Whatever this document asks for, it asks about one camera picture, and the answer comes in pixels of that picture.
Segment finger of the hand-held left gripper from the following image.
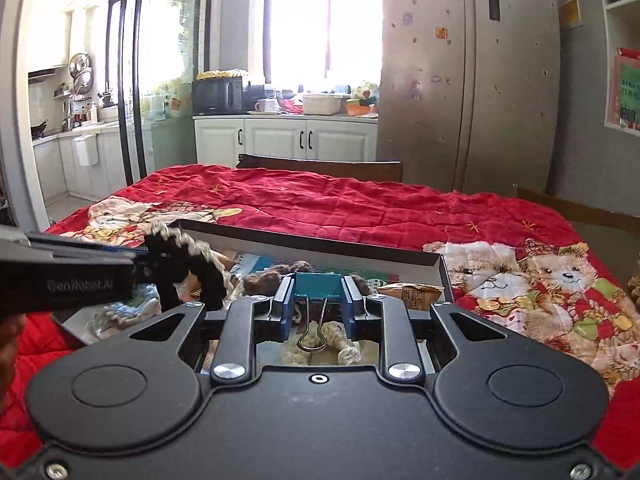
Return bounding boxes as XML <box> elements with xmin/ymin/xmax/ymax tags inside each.
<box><xmin>52</xmin><ymin>250</ymin><xmax>151</xmax><ymax>267</ymax></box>
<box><xmin>27</xmin><ymin>231</ymin><xmax>151</xmax><ymax>254</ymax></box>

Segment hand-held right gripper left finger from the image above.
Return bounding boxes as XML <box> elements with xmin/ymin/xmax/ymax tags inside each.
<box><xmin>132</xmin><ymin>275</ymin><xmax>296</xmax><ymax>387</ymax></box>

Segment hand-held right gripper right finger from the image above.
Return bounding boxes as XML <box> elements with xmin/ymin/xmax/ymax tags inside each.
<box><xmin>341</xmin><ymin>275</ymin><xmax>506</xmax><ymax>387</ymax></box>

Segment blue binder clip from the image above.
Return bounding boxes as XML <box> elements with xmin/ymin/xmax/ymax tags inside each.
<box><xmin>294</xmin><ymin>272</ymin><xmax>343</xmax><ymax>356</ymax></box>

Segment light blue scrunchie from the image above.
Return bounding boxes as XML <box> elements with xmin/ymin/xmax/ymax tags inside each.
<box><xmin>92</xmin><ymin>282</ymin><xmax>166</xmax><ymax>336</ymax></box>

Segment shallow black cardboard box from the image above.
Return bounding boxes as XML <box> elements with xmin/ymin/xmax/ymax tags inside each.
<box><xmin>50</xmin><ymin>217</ymin><xmax>453</xmax><ymax>361</ymax></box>

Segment black scrunchie with cream lace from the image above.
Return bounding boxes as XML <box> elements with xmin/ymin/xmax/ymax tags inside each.
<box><xmin>144</xmin><ymin>220</ymin><xmax>236</xmax><ymax>311</ymax></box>

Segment person's left hand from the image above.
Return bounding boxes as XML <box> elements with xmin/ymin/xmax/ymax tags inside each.
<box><xmin>0</xmin><ymin>316</ymin><xmax>26</xmax><ymax>396</ymax></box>

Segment textbook with building cover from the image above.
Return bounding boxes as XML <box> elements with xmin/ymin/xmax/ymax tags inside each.
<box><xmin>235</xmin><ymin>252</ymin><xmax>401</xmax><ymax>286</ymax></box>

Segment white kitchen counter unit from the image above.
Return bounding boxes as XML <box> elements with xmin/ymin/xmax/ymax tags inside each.
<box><xmin>30</xmin><ymin>120</ymin><xmax>136</xmax><ymax>201</ymax></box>

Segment white hanging bin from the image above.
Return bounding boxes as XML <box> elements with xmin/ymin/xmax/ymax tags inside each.
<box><xmin>74</xmin><ymin>132</ymin><xmax>101</xmax><ymax>167</ymax></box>

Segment red printed blanket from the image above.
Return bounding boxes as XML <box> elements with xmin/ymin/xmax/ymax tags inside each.
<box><xmin>0</xmin><ymin>164</ymin><xmax>640</xmax><ymax>461</ymax></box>

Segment white counter cabinet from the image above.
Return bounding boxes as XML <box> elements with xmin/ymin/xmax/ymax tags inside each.
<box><xmin>193</xmin><ymin>112</ymin><xmax>379</xmax><ymax>168</ymax></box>

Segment hanging steel pans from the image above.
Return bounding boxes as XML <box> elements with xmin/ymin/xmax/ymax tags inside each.
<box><xmin>69</xmin><ymin>52</ymin><xmax>95</xmax><ymax>92</ymax></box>

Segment black-framed glass door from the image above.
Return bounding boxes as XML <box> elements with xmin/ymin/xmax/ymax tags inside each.
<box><xmin>106</xmin><ymin>0</ymin><xmax>223</xmax><ymax>186</ymax></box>

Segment black microwave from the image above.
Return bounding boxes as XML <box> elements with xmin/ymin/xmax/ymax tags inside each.
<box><xmin>192</xmin><ymin>76</ymin><xmax>244</xmax><ymax>116</ymax></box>

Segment white plastic basin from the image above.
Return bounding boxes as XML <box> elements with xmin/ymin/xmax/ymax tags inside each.
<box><xmin>302</xmin><ymin>93</ymin><xmax>343</xmax><ymax>115</ymax></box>

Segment small black appliance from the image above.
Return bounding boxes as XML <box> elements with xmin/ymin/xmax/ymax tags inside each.
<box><xmin>243</xmin><ymin>85</ymin><xmax>266</xmax><ymax>113</ymax></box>

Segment yellow flower decoration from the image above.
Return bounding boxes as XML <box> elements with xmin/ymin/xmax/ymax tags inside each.
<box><xmin>196</xmin><ymin>68</ymin><xmax>249</xmax><ymax>81</ymax></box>

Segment silver refrigerator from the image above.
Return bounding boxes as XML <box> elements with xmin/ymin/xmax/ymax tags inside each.
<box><xmin>376</xmin><ymin>0</ymin><xmax>562</xmax><ymax>196</ymax></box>

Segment green notice sheet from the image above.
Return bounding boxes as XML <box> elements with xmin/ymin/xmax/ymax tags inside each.
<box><xmin>617</xmin><ymin>55</ymin><xmax>640</xmax><ymax>128</ymax></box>

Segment white wall shelf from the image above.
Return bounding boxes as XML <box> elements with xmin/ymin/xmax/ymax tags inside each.
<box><xmin>594</xmin><ymin>0</ymin><xmax>640</xmax><ymax>136</ymax></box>

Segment yellow wall card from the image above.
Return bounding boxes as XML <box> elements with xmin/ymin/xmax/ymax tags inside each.
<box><xmin>559</xmin><ymin>0</ymin><xmax>585</xmax><ymax>28</ymax></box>

